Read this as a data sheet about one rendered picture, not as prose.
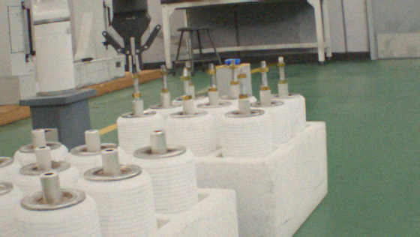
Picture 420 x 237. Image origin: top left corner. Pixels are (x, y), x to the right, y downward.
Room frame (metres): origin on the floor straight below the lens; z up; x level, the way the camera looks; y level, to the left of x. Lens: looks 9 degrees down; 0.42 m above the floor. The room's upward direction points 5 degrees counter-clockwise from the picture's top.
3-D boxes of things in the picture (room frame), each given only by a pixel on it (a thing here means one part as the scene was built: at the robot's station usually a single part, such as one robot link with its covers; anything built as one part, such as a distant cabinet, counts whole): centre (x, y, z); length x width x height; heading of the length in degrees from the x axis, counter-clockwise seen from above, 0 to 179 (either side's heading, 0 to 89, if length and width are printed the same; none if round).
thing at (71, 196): (0.56, 0.18, 0.25); 0.08 x 0.08 x 0.01
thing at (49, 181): (0.56, 0.18, 0.26); 0.02 x 0.02 x 0.03
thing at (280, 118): (1.17, -0.10, 0.16); 0.10 x 0.10 x 0.18
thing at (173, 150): (0.78, 0.08, 0.25); 0.08 x 0.08 x 0.01
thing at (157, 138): (0.78, 0.08, 0.26); 0.02 x 0.02 x 0.03
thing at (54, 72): (1.30, 0.37, 0.39); 0.09 x 0.09 x 0.17; 71
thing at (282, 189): (1.22, 0.00, 0.09); 0.39 x 0.39 x 0.18; 65
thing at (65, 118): (1.30, 0.38, 0.15); 0.15 x 0.15 x 0.30; 71
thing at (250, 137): (1.06, -0.05, 0.16); 0.10 x 0.10 x 0.18
